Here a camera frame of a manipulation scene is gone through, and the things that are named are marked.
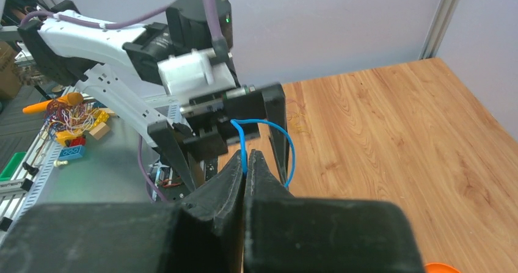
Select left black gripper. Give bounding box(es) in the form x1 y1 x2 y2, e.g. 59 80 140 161
147 83 290 192

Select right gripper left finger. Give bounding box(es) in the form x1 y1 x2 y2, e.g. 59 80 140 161
1 152 245 272

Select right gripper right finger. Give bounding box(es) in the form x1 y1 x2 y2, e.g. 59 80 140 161
243 150 425 272

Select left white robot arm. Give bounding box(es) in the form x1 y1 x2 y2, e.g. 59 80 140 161
18 0 295 191

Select orange curved plastic piece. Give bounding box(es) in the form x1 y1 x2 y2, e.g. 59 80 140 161
425 262 460 273

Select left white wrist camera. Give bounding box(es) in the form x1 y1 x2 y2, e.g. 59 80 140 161
158 49 236 104

